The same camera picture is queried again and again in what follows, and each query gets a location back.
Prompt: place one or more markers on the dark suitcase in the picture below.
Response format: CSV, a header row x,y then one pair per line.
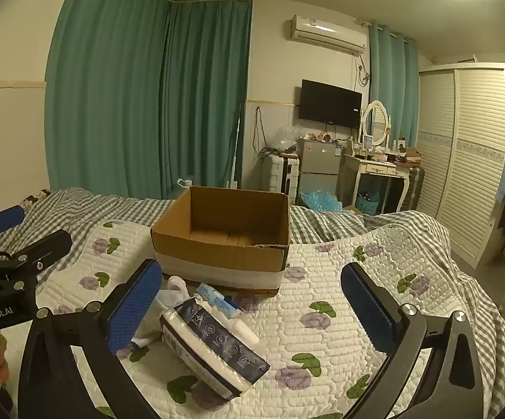
x,y
414,187

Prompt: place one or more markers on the black wall television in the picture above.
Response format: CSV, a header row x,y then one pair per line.
x,y
329,104

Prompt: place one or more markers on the white mop pole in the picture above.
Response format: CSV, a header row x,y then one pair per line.
x,y
236,148

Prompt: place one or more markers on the floral pillow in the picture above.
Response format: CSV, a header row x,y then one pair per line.
x,y
34,198

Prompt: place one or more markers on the blue plastic basket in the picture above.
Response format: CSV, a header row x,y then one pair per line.
x,y
367,205

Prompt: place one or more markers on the small white sock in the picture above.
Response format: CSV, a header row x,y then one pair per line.
x,y
248,331

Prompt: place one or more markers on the white suitcase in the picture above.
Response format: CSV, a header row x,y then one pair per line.
x,y
281,176

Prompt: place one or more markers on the white cloth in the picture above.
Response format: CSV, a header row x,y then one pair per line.
x,y
150,327

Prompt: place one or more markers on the white dressing table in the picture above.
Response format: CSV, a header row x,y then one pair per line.
x,y
374,168

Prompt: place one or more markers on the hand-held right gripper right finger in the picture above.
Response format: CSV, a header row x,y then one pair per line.
x,y
368,310

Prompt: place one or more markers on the blue plastic bags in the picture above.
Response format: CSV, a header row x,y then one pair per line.
x,y
320,200

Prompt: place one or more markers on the white air conditioner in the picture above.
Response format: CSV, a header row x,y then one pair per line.
x,y
326,32

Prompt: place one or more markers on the grey small fridge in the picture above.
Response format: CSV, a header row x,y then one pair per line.
x,y
318,161

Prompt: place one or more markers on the floral quilted bed cover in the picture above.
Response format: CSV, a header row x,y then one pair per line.
x,y
322,349

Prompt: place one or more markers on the white oval mirror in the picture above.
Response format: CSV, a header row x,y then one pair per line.
x,y
374,122

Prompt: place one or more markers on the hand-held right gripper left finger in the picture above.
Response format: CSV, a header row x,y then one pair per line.
x,y
134,310

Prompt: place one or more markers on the clear plastic bag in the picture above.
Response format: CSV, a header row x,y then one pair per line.
x,y
285,139

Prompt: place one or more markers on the blue and white tissue pack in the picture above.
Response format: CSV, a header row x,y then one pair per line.
x,y
215,297

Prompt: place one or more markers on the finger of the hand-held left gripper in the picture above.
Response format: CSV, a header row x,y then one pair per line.
x,y
45,246
3,219

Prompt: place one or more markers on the dark blue tissue pack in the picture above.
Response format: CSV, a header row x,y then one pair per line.
x,y
211,345

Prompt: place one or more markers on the white louvred wardrobe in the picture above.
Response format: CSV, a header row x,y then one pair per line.
x,y
466,157

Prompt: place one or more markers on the green curtain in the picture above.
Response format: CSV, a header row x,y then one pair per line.
x,y
206,96
104,96
392,91

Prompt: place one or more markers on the brown cardboard box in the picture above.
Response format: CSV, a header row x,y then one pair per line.
x,y
217,262

